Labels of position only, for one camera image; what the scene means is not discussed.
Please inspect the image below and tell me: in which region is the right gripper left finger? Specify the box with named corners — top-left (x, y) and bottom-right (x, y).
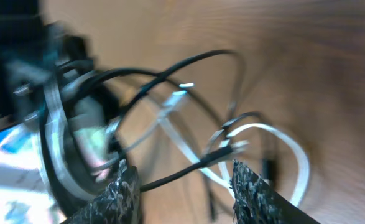
top-left (64, 159), bottom-right (141, 224)

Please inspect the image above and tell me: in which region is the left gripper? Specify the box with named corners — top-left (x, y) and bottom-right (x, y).
top-left (0, 0), bottom-right (94, 132)

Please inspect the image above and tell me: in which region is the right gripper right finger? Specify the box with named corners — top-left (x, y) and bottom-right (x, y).
top-left (230, 160), bottom-right (318, 224)

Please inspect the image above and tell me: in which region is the white USB cable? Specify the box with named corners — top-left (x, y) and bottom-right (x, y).
top-left (42, 82), bottom-right (311, 208)

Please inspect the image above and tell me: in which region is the thin black cable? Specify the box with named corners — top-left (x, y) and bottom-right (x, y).
top-left (140, 111), bottom-right (279, 222)

